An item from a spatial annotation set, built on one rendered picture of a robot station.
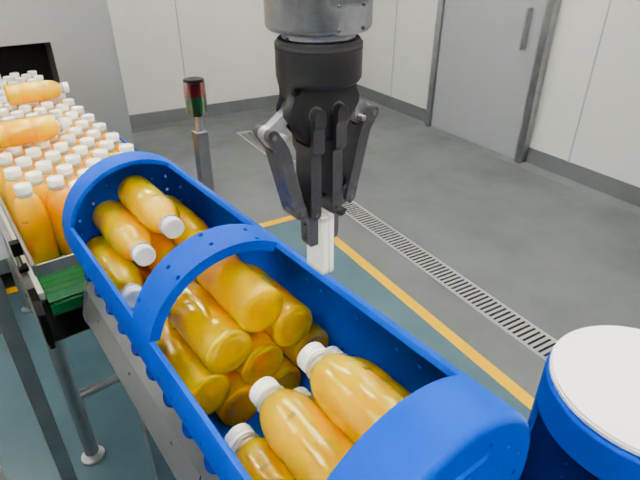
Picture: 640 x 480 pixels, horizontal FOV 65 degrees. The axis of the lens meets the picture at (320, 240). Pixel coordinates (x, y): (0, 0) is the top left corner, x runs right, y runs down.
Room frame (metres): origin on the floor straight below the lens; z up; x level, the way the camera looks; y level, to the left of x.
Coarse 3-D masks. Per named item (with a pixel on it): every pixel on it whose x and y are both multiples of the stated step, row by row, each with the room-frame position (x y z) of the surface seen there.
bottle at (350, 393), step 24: (312, 360) 0.44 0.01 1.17; (336, 360) 0.42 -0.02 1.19; (312, 384) 0.41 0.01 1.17; (336, 384) 0.39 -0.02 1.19; (360, 384) 0.39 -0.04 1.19; (384, 384) 0.39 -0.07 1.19; (336, 408) 0.37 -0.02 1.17; (360, 408) 0.36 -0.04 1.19; (384, 408) 0.35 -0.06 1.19; (360, 432) 0.34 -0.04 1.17
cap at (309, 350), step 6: (312, 342) 0.47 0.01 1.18; (318, 342) 0.47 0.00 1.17; (306, 348) 0.46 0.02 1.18; (312, 348) 0.46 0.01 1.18; (318, 348) 0.46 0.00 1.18; (324, 348) 0.46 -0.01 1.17; (300, 354) 0.46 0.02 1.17; (306, 354) 0.45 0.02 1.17; (312, 354) 0.45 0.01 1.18; (300, 360) 0.45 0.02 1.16; (306, 360) 0.45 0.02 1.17; (300, 366) 0.45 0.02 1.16; (306, 366) 0.44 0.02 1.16
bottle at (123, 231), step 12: (108, 204) 0.91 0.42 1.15; (120, 204) 0.92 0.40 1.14; (96, 216) 0.89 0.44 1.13; (108, 216) 0.86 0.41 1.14; (120, 216) 0.86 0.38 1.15; (132, 216) 0.87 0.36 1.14; (96, 228) 0.89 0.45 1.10; (108, 228) 0.84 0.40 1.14; (120, 228) 0.82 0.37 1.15; (132, 228) 0.81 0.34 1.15; (144, 228) 0.83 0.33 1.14; (108, 240) 0.83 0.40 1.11; (120, 240) 0.79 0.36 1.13; (132, 240) 0.79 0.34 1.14; (144, 240) 0.80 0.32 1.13; (120, 252) 0.79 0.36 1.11
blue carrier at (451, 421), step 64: (192, 192) 1.04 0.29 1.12; (192, 256) 0.59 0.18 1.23; (256, 256) 0.82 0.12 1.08; (128, 320) 0.58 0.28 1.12; (320, 320) 0.66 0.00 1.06; (384, 320) 0.47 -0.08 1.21; (448, 384) 0.35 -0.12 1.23; (384, 448) 0.28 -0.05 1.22; (448, 448) 0.28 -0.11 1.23; (512, 448) 0.34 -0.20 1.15
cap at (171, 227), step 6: (168, 216) 0.80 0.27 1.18; (174, 216) 0.81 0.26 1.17; (162, 222) 0.80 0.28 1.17; (168, 222) 0.79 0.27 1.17; (174, 222) 0.79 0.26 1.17; (180, 222) 0.80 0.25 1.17; (162, 228) 0.79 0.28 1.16; (168, 228) 0.79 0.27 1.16; (174, 228) 0.79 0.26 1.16; (180, 228) 0.80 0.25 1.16; (168, 234) 0.78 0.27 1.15; (174, 234) 0.79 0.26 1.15; (180, 234) 0.80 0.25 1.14
